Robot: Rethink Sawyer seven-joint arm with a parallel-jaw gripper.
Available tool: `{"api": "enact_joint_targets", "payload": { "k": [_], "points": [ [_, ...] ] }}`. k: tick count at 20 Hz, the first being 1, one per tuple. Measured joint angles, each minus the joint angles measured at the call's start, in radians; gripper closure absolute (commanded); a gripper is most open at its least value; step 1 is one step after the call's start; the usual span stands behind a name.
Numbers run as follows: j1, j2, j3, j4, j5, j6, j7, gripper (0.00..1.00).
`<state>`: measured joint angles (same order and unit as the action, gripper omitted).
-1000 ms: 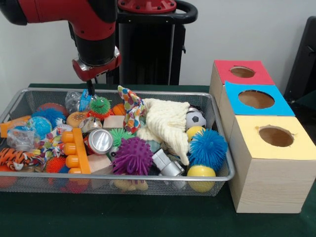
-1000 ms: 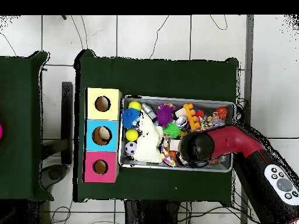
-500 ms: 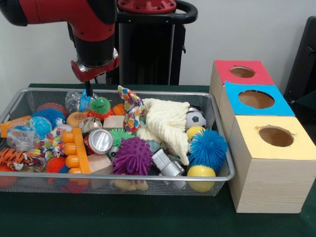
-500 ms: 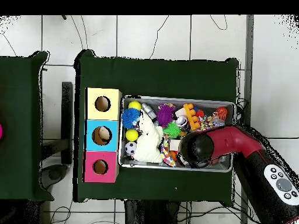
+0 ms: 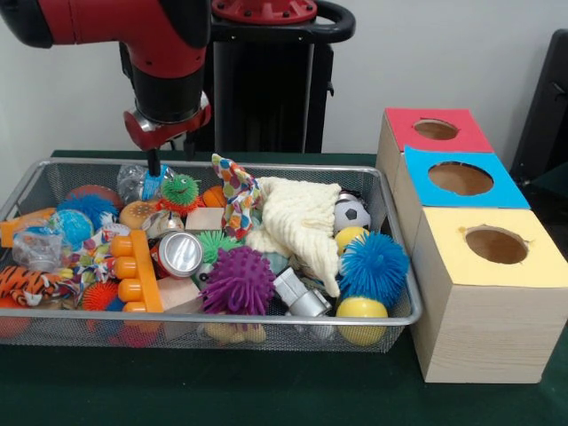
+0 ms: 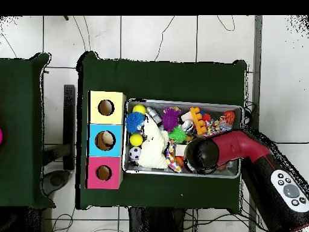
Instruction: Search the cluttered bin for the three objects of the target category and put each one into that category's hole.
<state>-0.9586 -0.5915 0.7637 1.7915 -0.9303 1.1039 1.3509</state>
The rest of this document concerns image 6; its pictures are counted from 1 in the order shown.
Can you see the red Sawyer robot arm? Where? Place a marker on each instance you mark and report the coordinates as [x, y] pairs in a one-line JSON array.
[[241, 145]]

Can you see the shallow clear mesh bin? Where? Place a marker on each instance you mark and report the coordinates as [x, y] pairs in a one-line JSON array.
[[145, 170]]

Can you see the wooden box with three holes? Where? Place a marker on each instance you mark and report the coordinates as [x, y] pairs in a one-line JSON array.
[[96, 140]]

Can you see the purple spiky ball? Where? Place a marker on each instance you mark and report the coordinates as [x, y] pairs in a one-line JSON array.
[[171, 119]]

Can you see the large blue spiky ball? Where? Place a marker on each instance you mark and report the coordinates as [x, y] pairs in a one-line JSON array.
[[134, 123]]

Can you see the cream knitted cloth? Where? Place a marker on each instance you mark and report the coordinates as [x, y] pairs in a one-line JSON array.
[[153, 150]]

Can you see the yellow ball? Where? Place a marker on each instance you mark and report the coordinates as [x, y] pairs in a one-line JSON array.
[[136, 140], [139, 109]]

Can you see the green spiky ball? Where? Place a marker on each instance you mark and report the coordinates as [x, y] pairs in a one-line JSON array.
[[177, 134]]

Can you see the small soccer ball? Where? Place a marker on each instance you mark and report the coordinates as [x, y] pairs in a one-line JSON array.
[[135, 153]]

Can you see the silver metal can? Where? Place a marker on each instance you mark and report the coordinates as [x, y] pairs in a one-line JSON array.
[[188, 126]]

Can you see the colourful patterned cloth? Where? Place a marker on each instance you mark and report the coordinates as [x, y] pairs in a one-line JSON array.
[[172, 157]]

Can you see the orange toy building block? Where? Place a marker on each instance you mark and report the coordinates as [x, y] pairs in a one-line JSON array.
[[198, 121]]

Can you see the dark green table cloth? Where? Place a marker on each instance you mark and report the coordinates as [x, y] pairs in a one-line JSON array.
[[169, 77], [21, 135]]

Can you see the pink round object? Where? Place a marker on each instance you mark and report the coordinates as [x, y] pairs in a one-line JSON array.
[[1, 136]]

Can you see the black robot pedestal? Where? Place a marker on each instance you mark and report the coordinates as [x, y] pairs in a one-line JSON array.
[[154, 222]]

